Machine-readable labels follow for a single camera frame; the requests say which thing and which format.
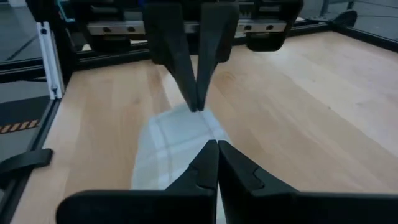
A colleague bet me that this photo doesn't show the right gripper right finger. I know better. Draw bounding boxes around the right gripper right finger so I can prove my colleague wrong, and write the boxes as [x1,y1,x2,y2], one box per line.
[218,139,398,224]

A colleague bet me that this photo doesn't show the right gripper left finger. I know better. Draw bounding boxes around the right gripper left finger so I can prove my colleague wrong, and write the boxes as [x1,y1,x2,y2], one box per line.
[55,139,220,224]

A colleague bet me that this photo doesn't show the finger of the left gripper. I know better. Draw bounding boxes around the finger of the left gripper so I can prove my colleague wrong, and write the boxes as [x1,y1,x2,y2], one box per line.
[142,2,200,113]
[195,2,241,112]

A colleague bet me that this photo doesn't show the white plaid towel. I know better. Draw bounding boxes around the white plaid towel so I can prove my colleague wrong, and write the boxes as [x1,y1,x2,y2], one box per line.
[130,102,233,224]

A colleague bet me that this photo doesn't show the silver aluminium profile bar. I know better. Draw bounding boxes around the silver aluminium profile bar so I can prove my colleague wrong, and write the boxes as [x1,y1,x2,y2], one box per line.
[35,21,65,100]

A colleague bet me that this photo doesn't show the black mat with orange stripes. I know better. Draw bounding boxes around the black mat with orange stripes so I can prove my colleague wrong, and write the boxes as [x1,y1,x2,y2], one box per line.
[0,95,52,135]

